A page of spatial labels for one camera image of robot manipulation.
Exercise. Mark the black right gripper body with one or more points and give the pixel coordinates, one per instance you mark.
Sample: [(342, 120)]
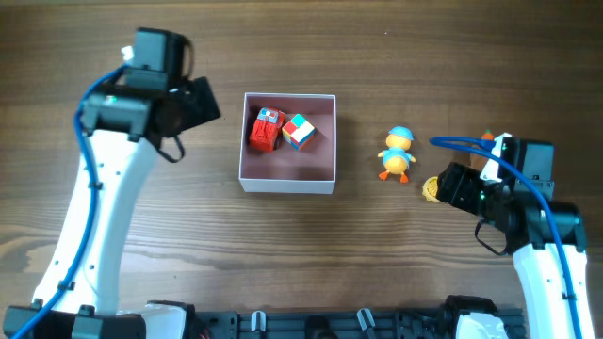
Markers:
[(454, 184)]

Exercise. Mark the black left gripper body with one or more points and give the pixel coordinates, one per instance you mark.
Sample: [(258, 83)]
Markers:
[(199, 106)]

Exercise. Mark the yellow round toy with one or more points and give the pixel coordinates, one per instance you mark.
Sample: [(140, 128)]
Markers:
[(430, 188)]

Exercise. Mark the yellow duck toy blue hat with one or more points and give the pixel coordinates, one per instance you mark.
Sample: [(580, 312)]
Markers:
[(396, 159)]

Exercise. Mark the red toy fire truck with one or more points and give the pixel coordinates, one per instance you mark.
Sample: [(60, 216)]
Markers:
[(266, 129)]

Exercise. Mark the colourful puzzle cube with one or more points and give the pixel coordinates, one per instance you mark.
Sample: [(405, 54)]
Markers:
[(298, 131)]

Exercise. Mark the white box pink interior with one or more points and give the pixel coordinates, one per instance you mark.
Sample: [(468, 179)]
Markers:
[(310, 170)]

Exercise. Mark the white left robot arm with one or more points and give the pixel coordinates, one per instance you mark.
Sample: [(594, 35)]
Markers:
[(119, 129)]

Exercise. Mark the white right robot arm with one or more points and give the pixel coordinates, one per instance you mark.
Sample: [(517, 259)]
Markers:
[(550, 261)]

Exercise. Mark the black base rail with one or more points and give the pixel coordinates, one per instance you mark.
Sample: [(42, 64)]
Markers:
[(342, 325)]

